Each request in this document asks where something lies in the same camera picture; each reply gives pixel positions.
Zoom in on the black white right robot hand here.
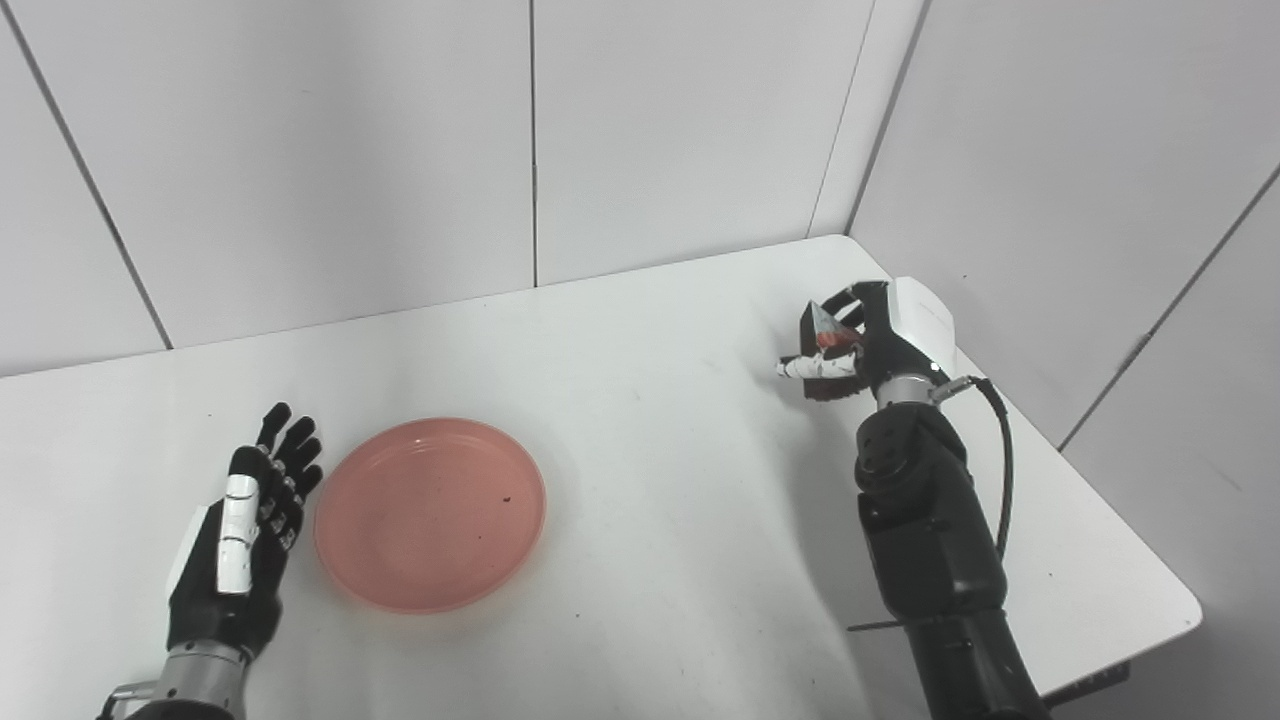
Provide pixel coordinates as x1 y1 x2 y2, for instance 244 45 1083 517
777 277 958 403

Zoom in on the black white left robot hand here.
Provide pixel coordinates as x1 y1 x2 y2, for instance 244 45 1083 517
165 402 325 661

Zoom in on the pink round plate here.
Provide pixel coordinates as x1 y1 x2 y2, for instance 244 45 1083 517
313 418 548 615

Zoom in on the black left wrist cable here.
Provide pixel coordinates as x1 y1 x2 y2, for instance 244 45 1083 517
97 682 153 720

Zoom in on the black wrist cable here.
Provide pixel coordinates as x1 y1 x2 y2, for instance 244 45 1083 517
935 375 1014 561
97 682 153 720

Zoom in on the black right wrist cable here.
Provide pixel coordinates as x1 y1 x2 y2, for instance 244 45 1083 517
935 375 1014 561

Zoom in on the black table frame bar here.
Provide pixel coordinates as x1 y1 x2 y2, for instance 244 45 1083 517
1040 660 1133 711

